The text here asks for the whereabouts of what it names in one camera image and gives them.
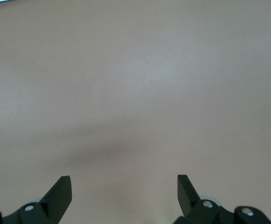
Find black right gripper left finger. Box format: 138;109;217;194
2;175;72;224

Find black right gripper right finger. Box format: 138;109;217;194
174;174;235;224

